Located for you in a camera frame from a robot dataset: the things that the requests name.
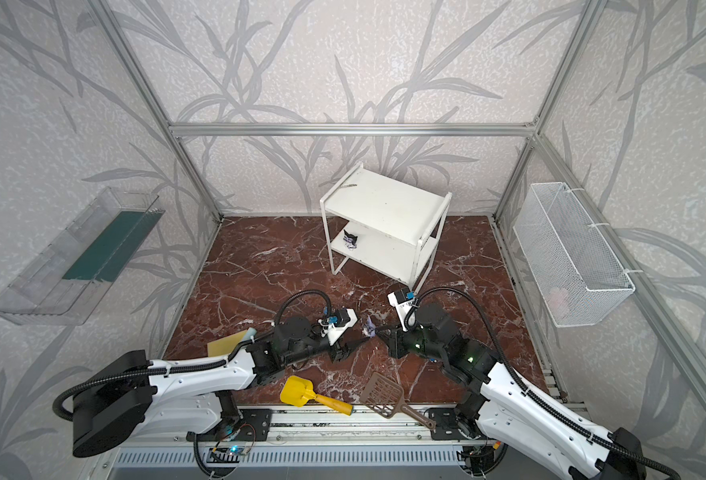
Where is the dark purple small figure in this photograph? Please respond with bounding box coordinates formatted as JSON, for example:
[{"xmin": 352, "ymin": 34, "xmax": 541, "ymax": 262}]
[{"xmin": 362, "ymin": 318, "xmax": 377, "ymax": 338}]

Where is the black purple Kuromi figure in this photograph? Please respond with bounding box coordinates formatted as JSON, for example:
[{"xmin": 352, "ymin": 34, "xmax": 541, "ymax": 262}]
[{"xmin": 343, "ymin": 230, "xmax": 358, "ymax": 249}]

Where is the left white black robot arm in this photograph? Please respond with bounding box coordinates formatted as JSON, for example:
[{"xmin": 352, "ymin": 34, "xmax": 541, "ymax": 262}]
[{"xmin": 52, "ymin": 308, "xmax": 361, "ymax": 458}]

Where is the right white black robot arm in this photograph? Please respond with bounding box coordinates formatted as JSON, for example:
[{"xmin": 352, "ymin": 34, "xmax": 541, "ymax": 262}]
[{"xmin": 379, "ymin": 292, "xmax": 680, "ymax": 479}]

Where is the white two-tier shelf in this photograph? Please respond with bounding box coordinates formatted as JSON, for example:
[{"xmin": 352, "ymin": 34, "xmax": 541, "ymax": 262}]
[{"xmin": 319, "ymin": 163, "xmax": 453, "ymax": 293}]

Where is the yellow toy shovel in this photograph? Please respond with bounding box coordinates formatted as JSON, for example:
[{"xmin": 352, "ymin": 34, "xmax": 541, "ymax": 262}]
[{"xmin": 280, "ymin": 376, "xmax": 353, "ymax": 416}]

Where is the yellow sponge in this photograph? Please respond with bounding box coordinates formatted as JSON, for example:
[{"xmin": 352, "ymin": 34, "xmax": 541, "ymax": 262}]
[{"xmin": 207, "ymin": 327, "xmax": 256, "ymax": 357}]

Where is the brown slotted toy spatula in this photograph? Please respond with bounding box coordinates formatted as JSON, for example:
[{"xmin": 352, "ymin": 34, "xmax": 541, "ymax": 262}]
[{"xmin": 360, "ymin": 372, "xmax": 437, "ymax": 431}]

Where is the small circuit board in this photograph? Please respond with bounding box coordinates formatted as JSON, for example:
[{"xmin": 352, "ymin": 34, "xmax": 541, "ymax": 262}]
[{"xmin": 209, "ymin": 445, "xmax": 252, "ymax": 463}]

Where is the pink item in basket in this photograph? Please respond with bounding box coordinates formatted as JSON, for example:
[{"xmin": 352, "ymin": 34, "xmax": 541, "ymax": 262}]
[{"xmin": 546, "ymin": 288, "xmax": 570, "ymax": 321}]

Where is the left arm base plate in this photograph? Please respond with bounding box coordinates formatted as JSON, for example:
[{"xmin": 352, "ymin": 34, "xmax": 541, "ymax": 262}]
[{"xmin": 207, "ymin": 408, "xmax": 273, "ymax": 442}]

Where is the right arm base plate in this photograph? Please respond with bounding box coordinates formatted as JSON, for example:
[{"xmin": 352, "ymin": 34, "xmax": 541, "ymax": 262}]
[{"xmin": 425, "ymin": 407, "xmax": 466, "ymax": 441}]

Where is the white wire mesh basket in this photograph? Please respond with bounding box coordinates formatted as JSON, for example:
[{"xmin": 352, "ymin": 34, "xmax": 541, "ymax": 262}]
[{"xmin": 513, "ymin": 182, "xmax": 636, "ymax": 328}]

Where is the clear plastic wall bin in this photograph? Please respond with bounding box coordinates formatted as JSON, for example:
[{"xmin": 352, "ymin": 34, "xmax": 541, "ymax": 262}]
[{"xmin": 0, "ymin": 187, "xmax": 165, "ymax": 326}]

